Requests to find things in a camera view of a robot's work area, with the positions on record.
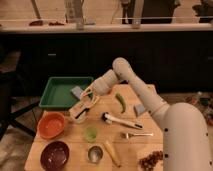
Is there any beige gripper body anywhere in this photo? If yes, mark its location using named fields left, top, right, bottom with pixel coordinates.
left=83, top=86, right=99, bottom=105

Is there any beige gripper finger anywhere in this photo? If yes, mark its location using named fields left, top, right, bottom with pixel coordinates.
left=80, top=88, right=91, bottom=102
left=86, top=96, right=100, bottom=108

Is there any wooden board eraser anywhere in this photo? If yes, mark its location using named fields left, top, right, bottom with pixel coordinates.
left=69, top=102, right=89, bottom=120

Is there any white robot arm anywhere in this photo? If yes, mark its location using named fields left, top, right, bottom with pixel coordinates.
left=81, top=57, right=213, bottom=171

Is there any white paper cup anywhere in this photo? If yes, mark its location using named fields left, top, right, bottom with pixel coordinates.
left=69, top=108, right=86, bottom=124

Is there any small green cup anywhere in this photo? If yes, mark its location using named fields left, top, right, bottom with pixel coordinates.
left=84, top=126, right=98, bottom=142

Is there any small metal cup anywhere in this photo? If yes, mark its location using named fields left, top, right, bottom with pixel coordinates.
left=88, top=146, right=103, bottom=163

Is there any grey sponge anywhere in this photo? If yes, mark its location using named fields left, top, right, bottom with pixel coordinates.
left=71, top=86, right=83, bottom=99

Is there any green plastic tray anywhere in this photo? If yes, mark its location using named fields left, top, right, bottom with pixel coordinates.
left=39, top=77, right=93, bottom=110

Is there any grey wedge block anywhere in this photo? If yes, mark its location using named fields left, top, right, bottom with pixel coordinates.
left=133, top=104, right=146, bottom=117

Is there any metal fork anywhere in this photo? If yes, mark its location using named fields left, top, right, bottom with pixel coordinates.
left=120, top=132, right=154, bottom=139

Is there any orange bowl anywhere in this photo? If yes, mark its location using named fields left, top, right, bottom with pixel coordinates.
left=37, top=112, right=66, bottom=139

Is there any dark red bowl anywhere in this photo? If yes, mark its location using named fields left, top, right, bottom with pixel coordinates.
left=40, top=141, right=69, bottom=171

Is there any bunch of red grapes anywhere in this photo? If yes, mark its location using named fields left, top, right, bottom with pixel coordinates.
left=139, top=151, right=163, bottom=171

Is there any white handled dish brush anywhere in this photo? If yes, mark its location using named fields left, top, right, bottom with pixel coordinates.
left=102, top=112, right=143, bottom=129

